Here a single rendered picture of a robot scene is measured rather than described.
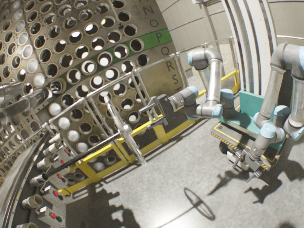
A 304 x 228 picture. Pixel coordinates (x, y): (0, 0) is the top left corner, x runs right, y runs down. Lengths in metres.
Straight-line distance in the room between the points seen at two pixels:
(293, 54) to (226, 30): 7.42
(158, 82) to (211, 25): 6.53
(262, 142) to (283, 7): 6.46
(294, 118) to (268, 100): 0.20
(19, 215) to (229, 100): 1.62
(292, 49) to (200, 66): 0.61
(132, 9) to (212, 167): 2.54
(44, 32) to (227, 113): 2.70
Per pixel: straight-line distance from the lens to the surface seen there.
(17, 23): 2.88
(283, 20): 6.82
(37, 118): 2.07
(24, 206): 0.86
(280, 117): 0.93
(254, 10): 1.03
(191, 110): 0.72
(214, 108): 0.67
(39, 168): 1.05
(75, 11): 2.40
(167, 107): 0.63
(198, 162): 1.42
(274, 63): 0.73
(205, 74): 0.97
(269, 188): 1.33
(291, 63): 0.67
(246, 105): 1.19
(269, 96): 0.74
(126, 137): 0.43
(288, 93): 1.21
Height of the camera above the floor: 1.15
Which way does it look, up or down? 27 degrees down
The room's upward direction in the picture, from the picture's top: 24 degrees counter-clockwise
